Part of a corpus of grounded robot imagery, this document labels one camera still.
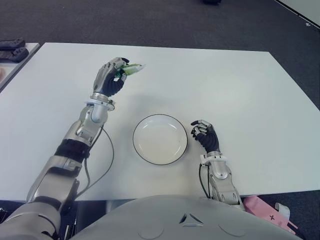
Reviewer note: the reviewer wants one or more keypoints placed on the black controller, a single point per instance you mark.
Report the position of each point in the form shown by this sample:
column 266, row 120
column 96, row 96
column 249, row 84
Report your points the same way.
column 15, row 55
column 12, row 43

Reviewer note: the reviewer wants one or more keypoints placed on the white side table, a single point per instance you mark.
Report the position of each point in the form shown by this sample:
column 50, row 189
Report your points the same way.
column 27, row 51

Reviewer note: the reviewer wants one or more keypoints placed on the green toothpaste tube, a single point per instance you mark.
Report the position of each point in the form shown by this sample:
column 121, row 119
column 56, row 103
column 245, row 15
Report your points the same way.
column 133, row 68

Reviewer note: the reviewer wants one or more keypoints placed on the white plate with black rim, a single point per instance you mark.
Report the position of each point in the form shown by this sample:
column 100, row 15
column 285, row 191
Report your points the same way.
column 160, row 142

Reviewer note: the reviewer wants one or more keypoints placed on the grey robot torso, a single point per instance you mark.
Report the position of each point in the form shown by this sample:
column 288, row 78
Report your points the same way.
column 150, row 212

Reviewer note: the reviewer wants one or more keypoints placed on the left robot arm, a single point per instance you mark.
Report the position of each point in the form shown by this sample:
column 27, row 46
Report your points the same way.
column 82, row 127

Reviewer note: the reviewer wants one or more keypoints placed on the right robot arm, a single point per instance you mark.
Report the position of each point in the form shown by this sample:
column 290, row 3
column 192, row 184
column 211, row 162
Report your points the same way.
column 220, row 170

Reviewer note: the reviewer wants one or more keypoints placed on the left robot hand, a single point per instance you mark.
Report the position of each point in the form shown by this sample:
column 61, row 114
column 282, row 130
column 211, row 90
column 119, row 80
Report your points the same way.
column 107, row 80

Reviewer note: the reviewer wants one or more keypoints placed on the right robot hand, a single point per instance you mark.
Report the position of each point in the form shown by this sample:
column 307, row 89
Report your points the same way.
column 210, row 140

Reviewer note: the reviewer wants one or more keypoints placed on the pink cardboard box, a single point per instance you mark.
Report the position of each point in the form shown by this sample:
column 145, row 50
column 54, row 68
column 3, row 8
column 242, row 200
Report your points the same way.
column 257, row 205

